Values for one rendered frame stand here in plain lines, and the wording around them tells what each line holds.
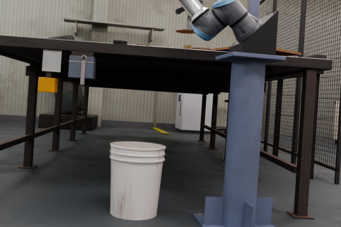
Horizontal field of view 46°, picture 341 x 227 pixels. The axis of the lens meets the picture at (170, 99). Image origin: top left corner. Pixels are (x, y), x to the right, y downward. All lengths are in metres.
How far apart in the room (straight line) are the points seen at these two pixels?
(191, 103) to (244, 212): 5.67
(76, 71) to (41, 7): 6.25
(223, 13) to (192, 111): 5.68
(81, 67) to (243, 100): 0.89
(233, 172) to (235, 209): 0.18
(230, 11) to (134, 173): 0.94
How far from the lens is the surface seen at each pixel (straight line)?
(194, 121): 7.65
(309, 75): 2.43
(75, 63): 2.25
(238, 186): 2.03
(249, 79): 1.99
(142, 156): 2.04
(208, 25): 2.05
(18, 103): 8.34
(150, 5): 8.51
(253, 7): 4.45
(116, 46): 2.25
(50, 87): 2.27
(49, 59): 2.30
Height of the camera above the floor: 0.63
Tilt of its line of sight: level
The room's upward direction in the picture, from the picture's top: 4 degrees clockwise
